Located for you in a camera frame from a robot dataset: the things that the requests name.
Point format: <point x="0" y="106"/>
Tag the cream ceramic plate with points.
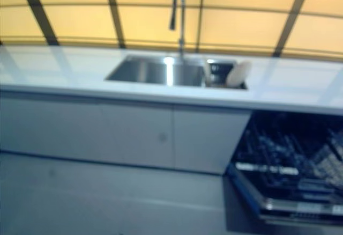
<point x="207" y="71"/>
<point x="238" y="72"/>

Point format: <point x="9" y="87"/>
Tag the narrow white cabinet door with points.
<point x="209" y="138"/>

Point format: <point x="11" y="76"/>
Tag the dark window frame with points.
<point x="41" y="17"/>

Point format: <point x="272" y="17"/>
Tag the chrome kitchen faucet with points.
<point x="181" y="31"/>

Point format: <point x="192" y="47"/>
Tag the black dish drying rack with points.
<point x="218" y="71"/>

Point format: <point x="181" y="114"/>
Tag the stainless steel sink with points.
<point x="150" y="70"/>

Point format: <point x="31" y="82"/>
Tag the wide white cabinet door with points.
<point x="80" y="127"/>

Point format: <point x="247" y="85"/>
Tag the dishwasher door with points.
<point x="294" y="208"/>

